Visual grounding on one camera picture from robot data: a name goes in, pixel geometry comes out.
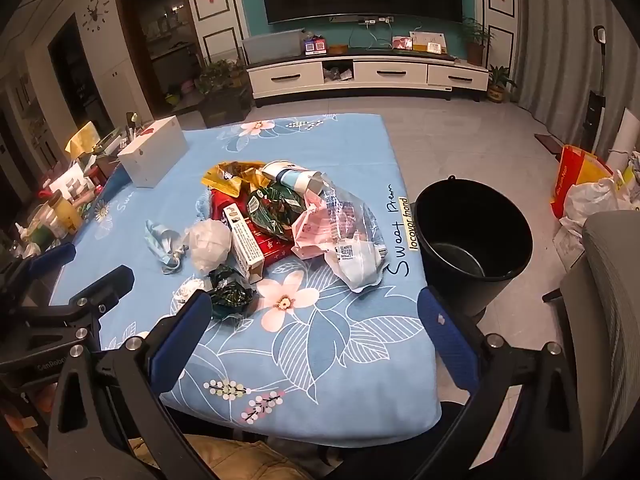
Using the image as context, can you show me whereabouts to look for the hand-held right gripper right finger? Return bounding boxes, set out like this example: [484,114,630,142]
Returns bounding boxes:
[350,286,591,480]

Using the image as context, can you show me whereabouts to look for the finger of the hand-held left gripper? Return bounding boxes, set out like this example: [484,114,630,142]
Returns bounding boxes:
[0,242,77,301]
[30,266,136,333]

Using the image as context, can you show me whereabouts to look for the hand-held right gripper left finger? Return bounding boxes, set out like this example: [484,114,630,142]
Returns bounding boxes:
[47,290,216,480]

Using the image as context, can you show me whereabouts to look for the dark green wrapper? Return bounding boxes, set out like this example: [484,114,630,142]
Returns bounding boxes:
[207,265,255,318]

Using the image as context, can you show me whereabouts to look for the small white carton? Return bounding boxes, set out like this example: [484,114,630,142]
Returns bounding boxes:
[223,206,266,285]

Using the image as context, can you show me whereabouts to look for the white plastic mailer bag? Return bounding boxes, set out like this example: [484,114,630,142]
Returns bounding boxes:
[325,240,390,293]

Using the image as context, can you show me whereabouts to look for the black plastic bucket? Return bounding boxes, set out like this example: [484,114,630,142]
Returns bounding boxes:
[414,176,534,317]

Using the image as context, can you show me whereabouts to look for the red and gold box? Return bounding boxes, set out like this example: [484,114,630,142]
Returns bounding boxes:
[247,225,297,267]

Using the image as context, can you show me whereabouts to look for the yellow snack packet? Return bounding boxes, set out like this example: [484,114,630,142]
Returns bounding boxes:
[201,161,241,198]

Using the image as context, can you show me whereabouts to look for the clear printed plastic bag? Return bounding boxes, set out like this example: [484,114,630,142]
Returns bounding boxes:
[312,180,386,256]

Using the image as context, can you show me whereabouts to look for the green snack packet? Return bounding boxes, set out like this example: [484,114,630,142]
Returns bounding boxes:
[248,183,306,241]

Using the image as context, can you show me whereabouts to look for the pink and white plastic bag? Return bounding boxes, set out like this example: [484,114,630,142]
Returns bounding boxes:
[291,192,341,261]

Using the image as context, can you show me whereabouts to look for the gold snack packet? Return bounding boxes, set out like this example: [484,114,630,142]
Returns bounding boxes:
[220,161,268,196]

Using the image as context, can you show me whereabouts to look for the white and blue paper cup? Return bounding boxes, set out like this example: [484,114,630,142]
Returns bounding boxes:
[261,160,326,196]

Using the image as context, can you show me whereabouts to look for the glass jar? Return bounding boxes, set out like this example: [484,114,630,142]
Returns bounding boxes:
[25,202,66,251]

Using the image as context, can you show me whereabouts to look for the yellow bottle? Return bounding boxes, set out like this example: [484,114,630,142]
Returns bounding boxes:
[52,192,83,233]

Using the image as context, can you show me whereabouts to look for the yellow cloth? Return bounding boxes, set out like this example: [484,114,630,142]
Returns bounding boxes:
[65,120,98,161]

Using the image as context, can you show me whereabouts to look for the person's khaki trousers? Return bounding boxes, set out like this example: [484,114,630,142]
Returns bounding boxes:
[127,432,321,480]

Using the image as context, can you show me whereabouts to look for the white cardboard box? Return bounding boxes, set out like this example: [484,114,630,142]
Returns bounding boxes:
[117,115,189,189]

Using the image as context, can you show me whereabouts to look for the grey sofa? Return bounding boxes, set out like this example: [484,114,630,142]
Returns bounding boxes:
[542,210,640,480]

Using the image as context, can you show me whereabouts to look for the red and yellow shopping bag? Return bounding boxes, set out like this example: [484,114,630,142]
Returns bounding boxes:
[550,144,613,220]

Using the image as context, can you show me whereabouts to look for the plant stand with plants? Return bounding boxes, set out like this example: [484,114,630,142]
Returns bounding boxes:
[197,57,253,128]

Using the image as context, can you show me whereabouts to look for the dark door mat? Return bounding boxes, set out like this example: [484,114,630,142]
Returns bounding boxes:
[534,132,566,156]

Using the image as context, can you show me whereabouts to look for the small potted plant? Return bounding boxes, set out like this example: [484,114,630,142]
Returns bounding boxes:
[486,64,518,105]

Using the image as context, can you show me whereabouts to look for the white paper roll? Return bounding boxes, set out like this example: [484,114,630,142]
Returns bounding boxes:
[607,107,640,171]

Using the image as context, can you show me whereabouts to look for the white television cabinet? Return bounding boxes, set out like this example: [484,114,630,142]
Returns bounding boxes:
[246,50,490,108]

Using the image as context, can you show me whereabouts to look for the black upright vacuum cleaner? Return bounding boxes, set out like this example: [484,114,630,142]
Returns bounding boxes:
[582,25,608,153]

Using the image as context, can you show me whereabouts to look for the tall potted plant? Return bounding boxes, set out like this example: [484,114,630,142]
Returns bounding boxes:
[462,17,493,67]

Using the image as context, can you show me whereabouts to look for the white desk calendar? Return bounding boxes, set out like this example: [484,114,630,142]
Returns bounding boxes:
[410,31,447,54]

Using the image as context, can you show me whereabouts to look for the grey curtain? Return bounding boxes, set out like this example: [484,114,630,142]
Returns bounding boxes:
[515,0,640,146]

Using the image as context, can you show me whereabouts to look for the black wall clock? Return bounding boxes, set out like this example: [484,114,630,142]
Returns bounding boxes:
[82,0,111,31]

